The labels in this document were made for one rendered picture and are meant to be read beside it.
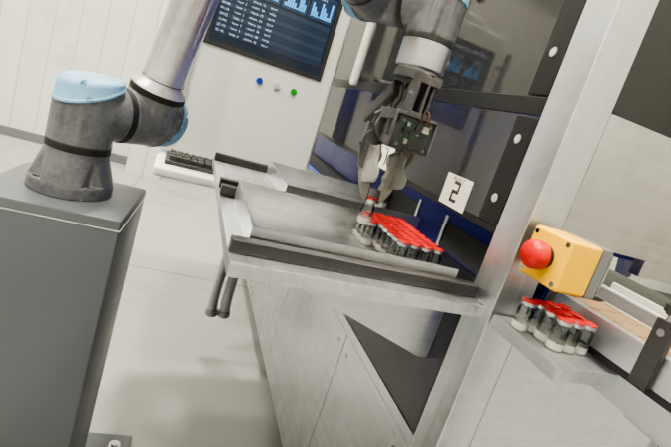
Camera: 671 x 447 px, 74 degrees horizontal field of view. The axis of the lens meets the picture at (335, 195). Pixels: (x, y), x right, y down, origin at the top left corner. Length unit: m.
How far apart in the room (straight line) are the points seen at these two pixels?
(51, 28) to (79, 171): 3.88
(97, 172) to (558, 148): 0.81
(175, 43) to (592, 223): 0.82
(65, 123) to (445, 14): 0.68
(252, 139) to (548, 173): 1.07
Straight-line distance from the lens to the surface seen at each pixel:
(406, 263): 0.70
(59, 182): 0.96
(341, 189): 1.27
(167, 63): 1.00
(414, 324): 0.81
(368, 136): 0.70
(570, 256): 0.64
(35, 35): 4.83
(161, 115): 1.01
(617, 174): 0.79
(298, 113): 1.56
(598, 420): 1.04
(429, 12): 0.69
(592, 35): 0.75
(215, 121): 1.53
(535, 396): 0.89
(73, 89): 0.94
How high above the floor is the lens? 1.10
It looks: 10 degrees down
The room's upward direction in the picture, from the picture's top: 18 degrees clockwise
